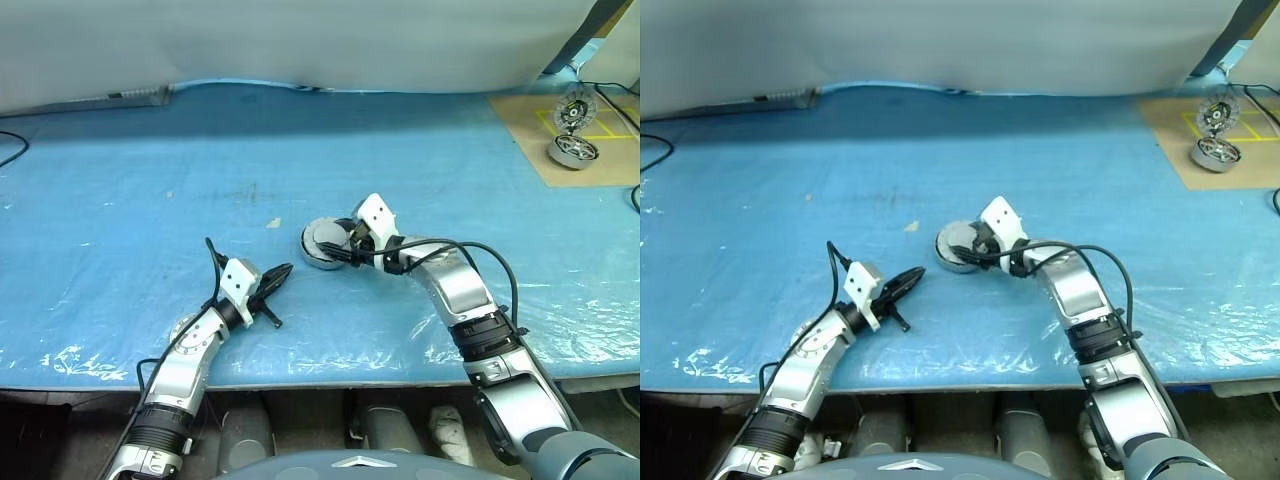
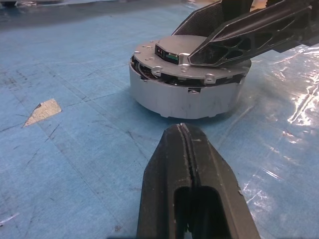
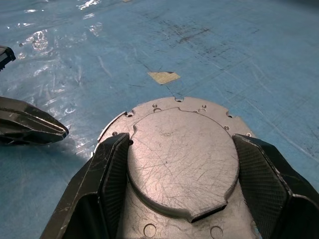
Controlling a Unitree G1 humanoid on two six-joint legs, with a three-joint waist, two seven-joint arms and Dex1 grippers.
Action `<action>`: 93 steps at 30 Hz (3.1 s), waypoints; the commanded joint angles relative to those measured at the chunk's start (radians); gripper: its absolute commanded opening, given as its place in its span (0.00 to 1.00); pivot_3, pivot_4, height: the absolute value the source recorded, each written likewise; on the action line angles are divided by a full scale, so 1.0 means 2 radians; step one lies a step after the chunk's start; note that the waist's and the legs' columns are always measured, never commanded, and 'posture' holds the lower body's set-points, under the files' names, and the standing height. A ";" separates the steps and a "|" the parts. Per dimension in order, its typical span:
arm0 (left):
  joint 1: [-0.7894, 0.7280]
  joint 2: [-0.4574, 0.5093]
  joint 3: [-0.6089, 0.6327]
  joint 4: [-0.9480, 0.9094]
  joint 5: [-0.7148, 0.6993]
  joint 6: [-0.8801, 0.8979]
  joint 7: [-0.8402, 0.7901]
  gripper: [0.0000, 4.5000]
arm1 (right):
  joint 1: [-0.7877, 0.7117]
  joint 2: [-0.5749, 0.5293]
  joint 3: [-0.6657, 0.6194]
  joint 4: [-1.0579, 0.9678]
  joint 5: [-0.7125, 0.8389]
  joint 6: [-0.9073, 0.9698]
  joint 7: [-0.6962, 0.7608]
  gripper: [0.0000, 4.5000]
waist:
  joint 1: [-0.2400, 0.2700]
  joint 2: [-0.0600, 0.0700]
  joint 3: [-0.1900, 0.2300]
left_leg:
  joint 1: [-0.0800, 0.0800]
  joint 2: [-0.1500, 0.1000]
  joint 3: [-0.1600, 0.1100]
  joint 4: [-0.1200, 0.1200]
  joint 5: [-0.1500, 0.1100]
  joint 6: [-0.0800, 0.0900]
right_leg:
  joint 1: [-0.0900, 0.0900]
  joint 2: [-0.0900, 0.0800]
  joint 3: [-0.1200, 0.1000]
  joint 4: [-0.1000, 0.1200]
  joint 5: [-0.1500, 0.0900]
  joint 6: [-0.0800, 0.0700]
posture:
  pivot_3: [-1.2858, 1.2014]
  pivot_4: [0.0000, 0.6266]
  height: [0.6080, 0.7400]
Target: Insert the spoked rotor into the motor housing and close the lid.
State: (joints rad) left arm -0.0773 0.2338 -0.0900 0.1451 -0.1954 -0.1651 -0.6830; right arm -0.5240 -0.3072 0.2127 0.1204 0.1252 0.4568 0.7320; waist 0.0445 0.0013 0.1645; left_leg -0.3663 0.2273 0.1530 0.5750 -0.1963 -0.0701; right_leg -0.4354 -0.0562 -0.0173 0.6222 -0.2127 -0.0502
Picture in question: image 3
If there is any blue table cover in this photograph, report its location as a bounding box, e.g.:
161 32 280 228
0 0 319 239

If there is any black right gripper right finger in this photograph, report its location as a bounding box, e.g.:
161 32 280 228
231 133 319 239

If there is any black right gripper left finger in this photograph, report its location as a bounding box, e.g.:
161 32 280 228
39 132 131 239

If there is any tan tape patch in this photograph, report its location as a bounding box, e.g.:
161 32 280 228
147 71 181 86

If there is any silver round motor lid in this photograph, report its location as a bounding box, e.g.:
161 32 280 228
93 96 262 239

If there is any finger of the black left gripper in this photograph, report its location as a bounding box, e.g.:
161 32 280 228
0 45 16 73
0 97 70 146

